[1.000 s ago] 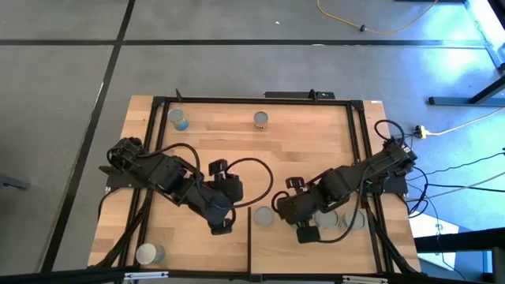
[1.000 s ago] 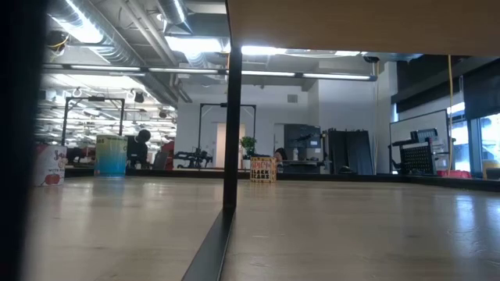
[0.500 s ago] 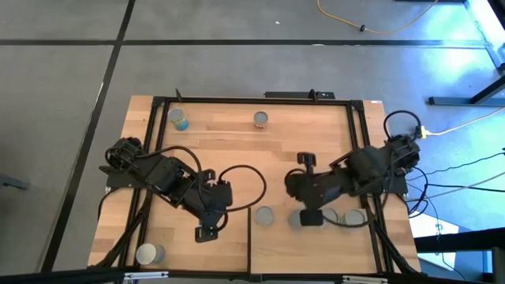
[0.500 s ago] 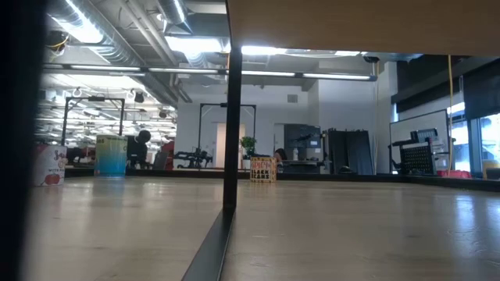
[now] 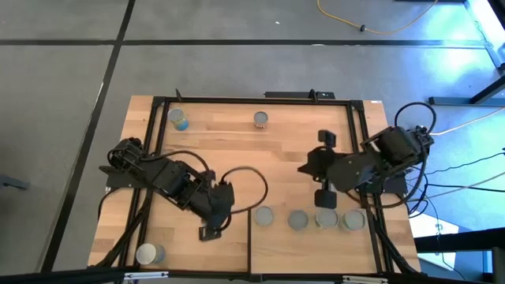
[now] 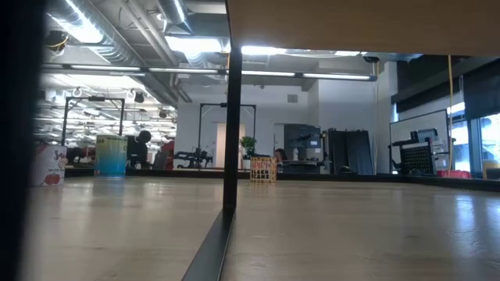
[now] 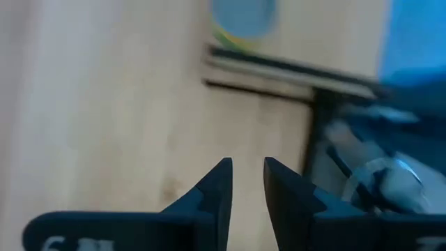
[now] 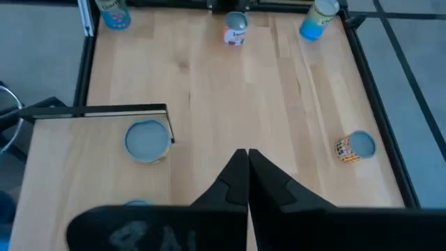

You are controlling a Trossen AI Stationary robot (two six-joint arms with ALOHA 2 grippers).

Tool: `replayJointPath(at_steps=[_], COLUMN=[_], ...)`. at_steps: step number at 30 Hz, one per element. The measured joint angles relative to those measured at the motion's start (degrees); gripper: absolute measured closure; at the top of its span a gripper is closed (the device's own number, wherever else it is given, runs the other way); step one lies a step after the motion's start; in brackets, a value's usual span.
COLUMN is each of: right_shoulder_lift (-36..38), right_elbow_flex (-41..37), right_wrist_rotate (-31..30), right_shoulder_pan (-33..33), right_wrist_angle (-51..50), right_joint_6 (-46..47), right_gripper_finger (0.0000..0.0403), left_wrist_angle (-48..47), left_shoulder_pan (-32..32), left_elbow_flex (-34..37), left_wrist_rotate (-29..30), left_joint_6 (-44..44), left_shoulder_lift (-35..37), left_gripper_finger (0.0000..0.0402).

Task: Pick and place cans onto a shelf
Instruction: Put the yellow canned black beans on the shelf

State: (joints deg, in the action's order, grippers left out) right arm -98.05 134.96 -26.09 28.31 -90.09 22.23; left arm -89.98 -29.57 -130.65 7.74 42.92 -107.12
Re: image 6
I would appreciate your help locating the whiteboard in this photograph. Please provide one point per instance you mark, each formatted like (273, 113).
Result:
(414, 123)

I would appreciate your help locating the black window blind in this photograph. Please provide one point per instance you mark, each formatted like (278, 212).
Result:
(482, 89)

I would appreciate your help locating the blue and yellow can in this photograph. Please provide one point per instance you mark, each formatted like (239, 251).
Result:
(111, 160)

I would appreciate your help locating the black background robot arm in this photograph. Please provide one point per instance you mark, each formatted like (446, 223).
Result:
(193, 159)

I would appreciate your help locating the red background object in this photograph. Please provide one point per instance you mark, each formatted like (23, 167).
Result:
(168, 154)

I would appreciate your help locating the dark background desk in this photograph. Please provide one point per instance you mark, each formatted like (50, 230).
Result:
(302, 167)

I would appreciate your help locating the red bins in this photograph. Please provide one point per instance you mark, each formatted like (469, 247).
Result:
(455, 174)

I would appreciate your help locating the spicy black beans can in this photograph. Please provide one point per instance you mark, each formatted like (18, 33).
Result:
(263, 170)

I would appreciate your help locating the black folding panels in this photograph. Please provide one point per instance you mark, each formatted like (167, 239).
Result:
(351, 152)

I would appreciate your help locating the black background station frame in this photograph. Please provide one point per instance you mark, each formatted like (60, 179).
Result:
(64, 121)
(200, 132)

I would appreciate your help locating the black shelf corner post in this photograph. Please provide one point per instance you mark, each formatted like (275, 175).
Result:
(15, 156)

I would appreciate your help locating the grey wall vent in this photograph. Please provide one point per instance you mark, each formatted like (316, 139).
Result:
(292, 98)

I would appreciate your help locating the black dome ceiling camera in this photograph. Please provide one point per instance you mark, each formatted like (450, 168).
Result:
(371, 59)

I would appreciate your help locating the silver ceiling duct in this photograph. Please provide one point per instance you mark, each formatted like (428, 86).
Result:
(113, 50)

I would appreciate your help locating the green potted plant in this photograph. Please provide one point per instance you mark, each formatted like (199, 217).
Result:
(248, 143)

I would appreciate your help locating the white orange sauce can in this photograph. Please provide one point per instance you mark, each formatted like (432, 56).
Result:
(51, 168)

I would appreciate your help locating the white bottle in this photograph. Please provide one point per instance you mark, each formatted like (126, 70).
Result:
(295, 154)

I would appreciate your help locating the white door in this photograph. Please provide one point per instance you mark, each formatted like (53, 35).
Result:
(220, 144)

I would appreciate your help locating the bright ceiling light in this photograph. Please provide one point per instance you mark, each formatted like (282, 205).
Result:
(195, 43)

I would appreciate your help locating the wooden shelf board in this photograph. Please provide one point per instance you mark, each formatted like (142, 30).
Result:
(371, 23)

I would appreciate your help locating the black dome-shaped object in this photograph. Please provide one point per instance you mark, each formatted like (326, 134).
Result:
(345, 170)

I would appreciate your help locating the yellow background object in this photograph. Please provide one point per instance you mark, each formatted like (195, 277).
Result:
(491, 168)

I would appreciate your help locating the black pegboard cart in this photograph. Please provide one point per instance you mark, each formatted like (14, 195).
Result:
(418, 160)

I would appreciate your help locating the long ceiling light bar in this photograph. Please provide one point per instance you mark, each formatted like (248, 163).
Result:
(336, 76)

